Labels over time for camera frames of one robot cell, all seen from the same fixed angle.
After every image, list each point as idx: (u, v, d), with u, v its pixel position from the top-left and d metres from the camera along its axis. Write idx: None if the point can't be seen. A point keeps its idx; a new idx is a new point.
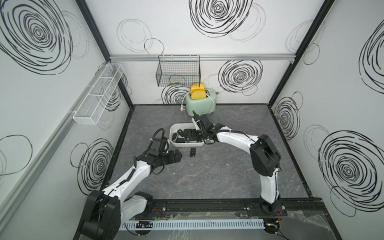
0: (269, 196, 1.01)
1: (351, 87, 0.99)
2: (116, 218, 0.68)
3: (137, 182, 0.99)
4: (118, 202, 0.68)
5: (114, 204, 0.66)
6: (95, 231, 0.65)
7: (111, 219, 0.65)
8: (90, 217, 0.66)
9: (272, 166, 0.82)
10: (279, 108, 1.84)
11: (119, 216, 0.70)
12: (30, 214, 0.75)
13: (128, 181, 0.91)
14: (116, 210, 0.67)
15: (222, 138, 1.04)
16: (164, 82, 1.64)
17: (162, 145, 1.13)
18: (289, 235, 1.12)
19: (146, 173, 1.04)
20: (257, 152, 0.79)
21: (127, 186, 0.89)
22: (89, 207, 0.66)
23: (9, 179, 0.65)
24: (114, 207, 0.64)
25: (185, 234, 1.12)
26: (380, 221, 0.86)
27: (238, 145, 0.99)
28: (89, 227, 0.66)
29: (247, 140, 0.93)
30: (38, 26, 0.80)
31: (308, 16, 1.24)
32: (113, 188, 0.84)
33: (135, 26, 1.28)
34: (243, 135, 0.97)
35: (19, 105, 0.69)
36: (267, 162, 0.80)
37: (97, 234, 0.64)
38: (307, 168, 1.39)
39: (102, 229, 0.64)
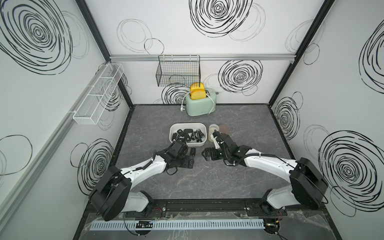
0: (277, 204, 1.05)
1: (351, 87, 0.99)
2: (122, 199, 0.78)
3: (152, 173, 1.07)
4: (129, 185, 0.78)
5: (125, 185, 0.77)
6: (102, 204, 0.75)
7: (117, 199, 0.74)
8: (102, 189, 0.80)
9: (319, 196, 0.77)
10: (279, 108, 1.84)
11: (125, 198, 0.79)
12: (30, 214, 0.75)
13: (144, 170, 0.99)
14: (125, 191, 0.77)
15: (250, 162, 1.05)
16: (164, 83, 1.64)
17: (182, 148, 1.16)
18: (289, 235, 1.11)
19: (160, 169, 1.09)
20: (302, 181, 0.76)
21: (142, 173, 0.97)
22: (105, 180, 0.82)
23: (9, 179, 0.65)
24: (125, 187, 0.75)
25: (185, 234, 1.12)
26: (381, 221, 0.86)
27: (271, 170, 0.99)
28: (98, 199, 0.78)
29: (283, 166, 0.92)
30: (38, 26, 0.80)
31: (308, 16, 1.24)
32: (129, 171, 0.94)
33: (135, 26, 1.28)
34: (277, 160, 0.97)
35: (19, 105, 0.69)
36: (312, 191, 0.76)
37: (102, 207, 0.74)
38: None
39: (107, 206, 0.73)
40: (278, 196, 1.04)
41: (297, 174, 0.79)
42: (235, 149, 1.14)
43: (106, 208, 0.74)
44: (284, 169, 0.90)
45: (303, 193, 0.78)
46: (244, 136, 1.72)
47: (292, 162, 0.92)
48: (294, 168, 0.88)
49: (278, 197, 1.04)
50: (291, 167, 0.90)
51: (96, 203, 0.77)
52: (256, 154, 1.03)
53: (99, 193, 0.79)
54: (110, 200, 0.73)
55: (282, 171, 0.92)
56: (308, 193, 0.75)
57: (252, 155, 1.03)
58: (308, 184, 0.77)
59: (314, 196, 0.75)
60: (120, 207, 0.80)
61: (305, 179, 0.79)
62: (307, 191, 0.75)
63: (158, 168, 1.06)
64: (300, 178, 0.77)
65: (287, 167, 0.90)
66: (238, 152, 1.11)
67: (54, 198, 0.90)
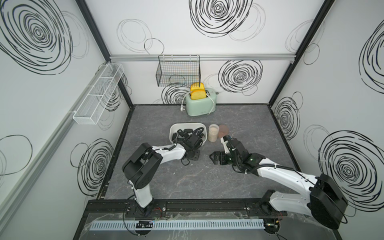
0: (280, 206, 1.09)
1: (351, 87, 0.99)
2: (152, 171, 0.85)
3: (174, 157, 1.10)
4: (160, 159, 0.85)
5: (157, 158, 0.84)
6: (134, 174, 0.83)
7: (149, 170, 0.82)
8: (135, 161, 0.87)
9: (340, 215, 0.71)
10: (279, 108, 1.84)
11: (154, 172, 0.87)
12: (30, 214, 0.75)
13: (169, 150, 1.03)
14: (156, 164, 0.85)
15: (264, 173, 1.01)
16: (164, 83, 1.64)
17: (197, 141, 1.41)
18: (289, 236, 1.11)
19: (180, 154, 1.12)
20: (322, 200, 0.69)
21: (166, 153, 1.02)
22: (139, 153, 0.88)
23: (9, 179, 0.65)
24: (158, 160, 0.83)
25: (185, 234, 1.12)
26: (381, 221, 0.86)
27: (288, 183, 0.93)
28: (131, 169, 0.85)
29: (302, 181, 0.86)
30: (38, 26, 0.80)
31: (308, 16, 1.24)
32: (158, 147, 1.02)
33: (135, 26, 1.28)
34: (294, 174, 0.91)
35: (19, 106, 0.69)
36: (334, 211, 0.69)
37: (134, 177, 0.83)
38: (308, 168, 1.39)
39: (139, 175, 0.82)
40: (284, 201, 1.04)
41: (319, 191, 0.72)
42: (246, 158, 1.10)
43: (138, 178, 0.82)
44: (303, 184, 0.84)
45: (322, 212, 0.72)
46: (244, 136, 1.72)
47: (311, 178, 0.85)
48: (314, 184, 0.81)
49: (283, 201, 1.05)
50: (310, 183, 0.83)
51: (128, 172, 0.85)
52: (270, 165, 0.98)
53: (132, 164, 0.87)
54: (143, 170, 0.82)
55: (300, 186, 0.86)
56: (330, 213, 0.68)
57: (266, 166, 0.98)
58: (330, 202, 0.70)
59: (335, 216, 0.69)
60: (149, 179, 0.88)
61: (327, 197, 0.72)
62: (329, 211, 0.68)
63: (179, 153, 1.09)
64: (322, 197, 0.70)
65: (306, 183, 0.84)
66: (251, 161, 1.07)
67: (54, 198, 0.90)
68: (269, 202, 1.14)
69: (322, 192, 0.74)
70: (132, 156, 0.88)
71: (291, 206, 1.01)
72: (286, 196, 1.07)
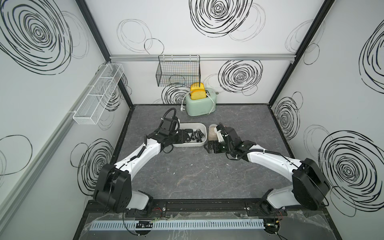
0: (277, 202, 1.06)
1: (351, 87, 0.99)
2: (127, 189, 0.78)
3: (147, 159, 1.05)
4: (128, 177, 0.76)
5: (124, 178, 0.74)
6: (108, 200, 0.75)
7: (121, 193, 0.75)
8: (104, 188, 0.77)
9: (321, 197, 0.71)
10: (279, 108, 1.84)
11: (130, 188, 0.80)
12: (29, 214, 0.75)
13: (138, 158, 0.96)
14: (126, 183, 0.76)
15: (253, 158, 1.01)
16: (164, 83, 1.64)
17: (172, 125, 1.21)
18: (289, 236, 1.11)
19: (157, 149, 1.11)
20: (303, 181, 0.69)
21: (138, 161, 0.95)
22: (103, 178, 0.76)
23: (8, 179, 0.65)
24: (125, 180, 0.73)
25: (185, 234, 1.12)
26: (381, 221, 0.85)
27: (274, 167, 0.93)
28: (103, 197, 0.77)
29: (287, 164, 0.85)
30: (38, 26, 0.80)
31: (308, 16, 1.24)
32: (124, 163, 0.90)
33: (135, 26, 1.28)
34: (280, 158, 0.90)
35: (20, 106, 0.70)
36: (314, 192, 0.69)
37: (110, 203, 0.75)
38: (299, 153, 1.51)
39: (113, 200, 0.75)
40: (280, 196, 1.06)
41: (301, 172, 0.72)
42: (239, 144, 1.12)
43: (114, 204, 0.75)
44: (287, 167, 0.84)
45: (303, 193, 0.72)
46: (244, 136, 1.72)
47: (296, 162, 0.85)
48: (298, 167, 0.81)
49: (278, 196, 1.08)
50: (294, 167, 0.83)
51: (102, 201, 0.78)
52: (260, 150, 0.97)
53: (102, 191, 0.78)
54: (116, 195, 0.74)
55: (284, 169, 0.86)
56: (310, 193, 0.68)
57: (255, 150, 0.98)
58: (310, 183, 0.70)
59: (316, 196, 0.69)
60: (128, 196, 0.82)
61: (309, 179, 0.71)
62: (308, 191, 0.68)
63: (150, 151, 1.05)
64: (304, 178, 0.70)
65: (291, 166, 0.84)
66: (242, 146, 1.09)
67: (54, 198, 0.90)
68: (267, 199, 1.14)
69: (305, 173, 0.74)
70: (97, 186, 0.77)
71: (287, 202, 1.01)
72: (278, 190, 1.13)
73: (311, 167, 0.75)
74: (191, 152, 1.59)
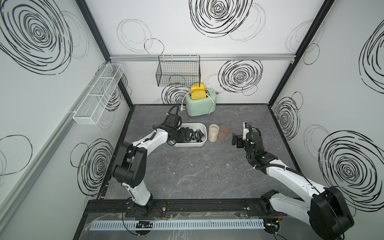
0: (277, 206, 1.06)
1: (351, 87, 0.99)
2: (142, 166, 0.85)
3: (158, 143, 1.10)
4: (146, 153, 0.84)
5: (142, 152, 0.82)
6: (126, 174, 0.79)
7: (140, 165, 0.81)
8: (121, 164, 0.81)
9: (340, 231, 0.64)
10: (279, 108, 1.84)
11: (145, 165, 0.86)
12: (29, 214, 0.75)
13: (151, 140, 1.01)
14: (143, 157, 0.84)
15: (273, 173, 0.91)
16: (164, 83, 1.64)
17: (177, 119, 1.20)
18: (289, 236, 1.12)
19: (164, 138, 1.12)
20: (323, 209, 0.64)
21: (151, 142, 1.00)
22: (122, 154, 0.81)
23: (8, 179, 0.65)
24: (143, 153, 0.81)
25: (185, 234, 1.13)
26: (381, 221, 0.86)
27: (292, 187, 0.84)
28: (120, 172, 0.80)
29: (308, 187, 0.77)
30: (38, 26, 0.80)
31: (308, 16, 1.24)
32: (140, 142, 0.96)
33: (135, 26, 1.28)
34: (301, 179, 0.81)
35: (20, 106, 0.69)
36: (333, 223, 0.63)
37: (128, 177, 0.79)
38: (299, 153, 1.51)
39: (131, 174, 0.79)
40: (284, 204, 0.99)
41: (321, 198, 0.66)
42: (260, 154, 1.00)
43: (132, 176, 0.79)
44: (308, 190, 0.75)
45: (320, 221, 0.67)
46: None
47: (319, 186, 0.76)
48: (320, 193, 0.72)
49: (283, 204, 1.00)
50: (316, 192, 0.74)
51: (118, 176, 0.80)
52: (281, 165, 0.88)
53: (119, 166, 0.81)
54: (134, 167, 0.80)
55: (304, 191, 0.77)
56: (328, 223, 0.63)
57: (277, 165, 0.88)
58: (331, 213, 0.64)
59: (335, 227, 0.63)
60: (142, 175, 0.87)
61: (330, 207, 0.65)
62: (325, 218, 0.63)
63: (162, 137, 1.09)
64: (324, 205, 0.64)
65: (312, 189, 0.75)
66: (264, 158, 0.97)
67: (54, 198, 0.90)
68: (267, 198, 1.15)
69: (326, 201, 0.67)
70: (115, 161, 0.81)
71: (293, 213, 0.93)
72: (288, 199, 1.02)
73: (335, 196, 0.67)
74: (191, 152, 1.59)
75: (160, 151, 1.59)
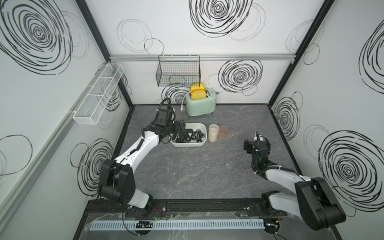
0: (276, 204, 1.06)
1: (351, 87, 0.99)
2: (130, 183, 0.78)
3: (149, 147, 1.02)
4: (131, 171, 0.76)
5: (126, 171, 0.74)
6: (113, 193, 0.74)
7: (126, 185, 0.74)
8: (106, 183, 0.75)
9: (326, 219, 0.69)
10: (279, 108, 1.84)
11: (133, 181, 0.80)
12: (30, 215, 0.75)
13: (138, 150, 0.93)
14: (129, 175, 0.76)
15: (270, 175, 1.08)
16: (164, 83, 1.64)
17: (168, 115, 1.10)
18: (289, 236, 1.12)
19: (155, 142, 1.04)
20: (305, 192, 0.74)
21: (138, 155, 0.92)
22: (104, 174, 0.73)
23: (9, 179, 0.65)
24: (127, 174, 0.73)
25: (185, 234, 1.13)
26: (381, 221, 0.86)
27: (286, 185, 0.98)
28: (107, 191, 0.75)
29: (296, 178, 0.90)
30: (38, 26, 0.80)
31: (308, 17, 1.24)
32: (124, 156, 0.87)
33: (135, 26, 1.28)
34: (291, 173, 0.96)
35: (20, 106, 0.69)
36: (315, 206, 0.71)
37: (115, 197, 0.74)
38: (299, 153, 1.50)
39: (118, 194, 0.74)
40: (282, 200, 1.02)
41: (305, 183, 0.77)
42: (262, 160, 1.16)
43: (119, 196, 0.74)
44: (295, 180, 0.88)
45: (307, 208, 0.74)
46: (244, 136, 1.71)
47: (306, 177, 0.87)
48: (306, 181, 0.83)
49: (282, 200, 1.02)
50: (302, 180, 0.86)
51: (106, 195, 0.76)
52: (275, 167, 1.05)
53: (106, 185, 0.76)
54: (120, 188, 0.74)
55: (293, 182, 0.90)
56: (310, 205, 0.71)
57: (272, 167, 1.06)
58: (314, 198, 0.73)
59: (319, 213, 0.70)
60: (132, 189, 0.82)
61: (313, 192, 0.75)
62: (308, 200, 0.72)
63: (150, 143, 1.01)
64: (306, 189, 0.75)
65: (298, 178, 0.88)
66: (265, 165, 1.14)
67: (54, 198, 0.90)
68: (267, 196, 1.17)
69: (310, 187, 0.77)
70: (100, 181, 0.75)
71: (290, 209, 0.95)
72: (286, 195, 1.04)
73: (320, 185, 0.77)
74: (191, 152, 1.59)
75: (160, 151, 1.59)
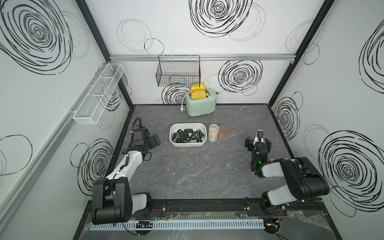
0: (275, 200, 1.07)
1: (351, 87, 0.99)
2: (128, 196, 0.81)
3: (135, 165, 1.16)
4: (126, 181, 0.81)
5: (123, 182, 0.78)
6: (113, 210, 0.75)
7: (124, 197, 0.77)
8: (102, 205, 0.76)
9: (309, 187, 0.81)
10: (279, 108, 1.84)
11: (130, 194, 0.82)
12: (30, 214, 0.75)
13: (127, 165, 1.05)
14: (126, 187, 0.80)
15: (266, 172, 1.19)
16: (164, 83, 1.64)
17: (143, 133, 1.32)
18: (289, 236, 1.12)
19: (140, 158, 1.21)
20: (288, 165, 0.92)
21: (128, 169, 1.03)
22: (99, 193, 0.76)
23: (9, 178, 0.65)
24: (124, 184, 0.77)
25: (185, 234, 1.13)
26: (381, 222, 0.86)
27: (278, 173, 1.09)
28: (104, 213, 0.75)
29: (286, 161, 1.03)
30: (38, 26, 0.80)
31: (308, 16, 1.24)
32: (116, 173, 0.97)
33: (135, 26, 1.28)
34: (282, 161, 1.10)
35: (20, 106, 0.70)
36: (297, 175, 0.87)
37: (115, 214, 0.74)
38: (299, 153, 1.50)
39: (119, 209, 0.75)
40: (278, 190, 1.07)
41: (289, 160, 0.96)
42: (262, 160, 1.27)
43: (120, 211, 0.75)
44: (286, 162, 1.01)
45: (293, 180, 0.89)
46: (244, 136, 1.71)
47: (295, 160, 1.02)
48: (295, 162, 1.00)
49: (278, 191, 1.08)
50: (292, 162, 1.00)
51: (103, 219, 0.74)
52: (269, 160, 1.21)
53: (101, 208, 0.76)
54: (119, 201, 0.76)
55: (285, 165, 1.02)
56: (293, 175, 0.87)
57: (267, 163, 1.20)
58: (296, 170, 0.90)
59: (302, 182, 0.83)
60: (130, 204, 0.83)
61: (295, 166, 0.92)
62: (291, 172, 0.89)
63: (135, 159, 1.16)
64: (289, 163, 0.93)
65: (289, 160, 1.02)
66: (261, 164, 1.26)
67: (54, 198, 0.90)
68: (267, 194, 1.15)
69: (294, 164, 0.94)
70: (94, 204, 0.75)
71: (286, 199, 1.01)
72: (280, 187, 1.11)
73: (302, 162, 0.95)
74: (191, 152, 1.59)
75: (160, 151, 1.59)
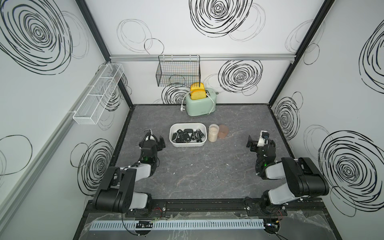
0: (275, 199, 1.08)
1: (351, 87, 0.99)
2: (131, 188, 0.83)
3: (143, 175, 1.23)
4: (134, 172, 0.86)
5: (131, 171, 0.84)
6: (113, 197, 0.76)
7: (128, 185, 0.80)
8: (107, 188, 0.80)
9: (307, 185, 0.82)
10: (279, 108, 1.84)
11: (133, 188, 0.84)
12: (30, 214, 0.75)
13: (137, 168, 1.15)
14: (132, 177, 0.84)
15: (270, 174, 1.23)
16: (164, 83, 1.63)
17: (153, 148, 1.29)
18: (289, 236, 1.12)
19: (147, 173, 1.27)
20: (289, 162, 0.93)
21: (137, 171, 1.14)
22: (108, 176, 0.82)
23: (9, 179, 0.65)
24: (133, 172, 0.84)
25: (185, 234, 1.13)
26: (381, 221, 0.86)
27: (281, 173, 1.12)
28: (105, 198, 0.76)
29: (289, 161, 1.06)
30: (38, 26, 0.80)
31: (308, 16, 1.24)
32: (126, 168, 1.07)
33: (135, 26, 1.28)
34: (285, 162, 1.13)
35: (20, 106, 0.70)
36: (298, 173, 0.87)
37: (115, 200, 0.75)
38: (299, 153, 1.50)
39: (119, 196, 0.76)
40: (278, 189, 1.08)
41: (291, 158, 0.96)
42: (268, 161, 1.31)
43: (120, 199, 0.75)
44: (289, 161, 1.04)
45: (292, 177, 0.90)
46: (244, 136, 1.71)
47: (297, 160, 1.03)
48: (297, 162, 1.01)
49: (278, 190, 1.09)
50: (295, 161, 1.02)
51: (102, 204, 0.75)
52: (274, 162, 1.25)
53: (103, 193, 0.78)
54: (123, 188, 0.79)
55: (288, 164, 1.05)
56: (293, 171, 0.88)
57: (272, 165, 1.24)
58: (297, 168, 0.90)
59: (301, 179, 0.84)
60: (129, 200, 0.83)
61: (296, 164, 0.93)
62: (291, 169, 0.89)
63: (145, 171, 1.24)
64: (291, 161, 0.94)
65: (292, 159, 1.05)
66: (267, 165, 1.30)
67: (54, 198, 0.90)
68: (267, 193, 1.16)
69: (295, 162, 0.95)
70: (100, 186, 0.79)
71: (285, 197, 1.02)
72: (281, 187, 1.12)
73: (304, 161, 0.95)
74: (191, 152, 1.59)
75: (160, 151, 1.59)
